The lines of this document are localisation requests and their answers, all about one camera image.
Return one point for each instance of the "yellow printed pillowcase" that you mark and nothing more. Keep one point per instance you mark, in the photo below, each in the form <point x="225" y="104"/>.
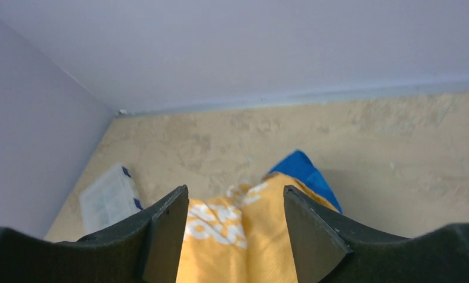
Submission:
<point x="241" y="236"/>

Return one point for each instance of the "blue cloth piece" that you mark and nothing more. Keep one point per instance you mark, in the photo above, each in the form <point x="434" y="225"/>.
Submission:
<point x="300" y="167"/>

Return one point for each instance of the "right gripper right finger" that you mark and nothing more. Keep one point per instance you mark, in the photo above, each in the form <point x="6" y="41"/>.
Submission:
<point x="330" y="247"/>

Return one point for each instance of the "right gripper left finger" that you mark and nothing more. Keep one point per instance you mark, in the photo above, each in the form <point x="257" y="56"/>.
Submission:
<point x="144" y="247"/>

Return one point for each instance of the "clear plastic organizer box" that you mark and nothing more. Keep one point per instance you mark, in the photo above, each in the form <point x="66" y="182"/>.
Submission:
<point x="112" y="198"/>

